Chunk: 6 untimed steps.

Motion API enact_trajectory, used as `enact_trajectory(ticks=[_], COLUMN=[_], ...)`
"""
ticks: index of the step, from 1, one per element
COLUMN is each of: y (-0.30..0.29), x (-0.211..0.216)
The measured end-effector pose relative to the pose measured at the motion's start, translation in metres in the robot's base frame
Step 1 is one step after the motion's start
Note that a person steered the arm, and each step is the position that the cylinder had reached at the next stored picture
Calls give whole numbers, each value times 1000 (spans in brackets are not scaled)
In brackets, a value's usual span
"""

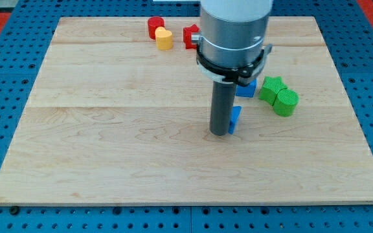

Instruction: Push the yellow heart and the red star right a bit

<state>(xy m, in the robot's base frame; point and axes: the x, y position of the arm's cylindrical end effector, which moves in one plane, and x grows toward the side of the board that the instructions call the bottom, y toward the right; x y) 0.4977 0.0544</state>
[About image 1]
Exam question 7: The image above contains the black white mounting flange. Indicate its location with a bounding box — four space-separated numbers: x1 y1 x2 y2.
196 43 273 87

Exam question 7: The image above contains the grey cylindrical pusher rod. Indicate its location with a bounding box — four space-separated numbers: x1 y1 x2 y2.
209 82 236 136

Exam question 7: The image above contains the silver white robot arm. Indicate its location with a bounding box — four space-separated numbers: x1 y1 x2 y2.
192 0 273 136

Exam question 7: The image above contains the green star block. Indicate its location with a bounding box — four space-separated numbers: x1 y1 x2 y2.
259 76 288 105

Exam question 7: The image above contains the red star block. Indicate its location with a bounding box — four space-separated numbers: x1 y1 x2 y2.
183 24 199 49

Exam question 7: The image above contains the yellow heart block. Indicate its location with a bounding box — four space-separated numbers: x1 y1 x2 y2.
155 27 173 50

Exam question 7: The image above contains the blue triangle block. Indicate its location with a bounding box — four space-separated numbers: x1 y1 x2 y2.
228 106 242 135

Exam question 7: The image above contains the blue cube block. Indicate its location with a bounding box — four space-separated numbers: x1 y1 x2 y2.
236 79 257 98

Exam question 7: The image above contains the green cylinder block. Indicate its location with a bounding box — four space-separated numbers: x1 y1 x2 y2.
273 89 299 117

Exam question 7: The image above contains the red cylinder block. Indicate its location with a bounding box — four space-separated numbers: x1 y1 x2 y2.
147 16 164 40

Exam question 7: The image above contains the light wooden board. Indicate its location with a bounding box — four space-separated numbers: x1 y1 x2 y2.
0 17 373 206

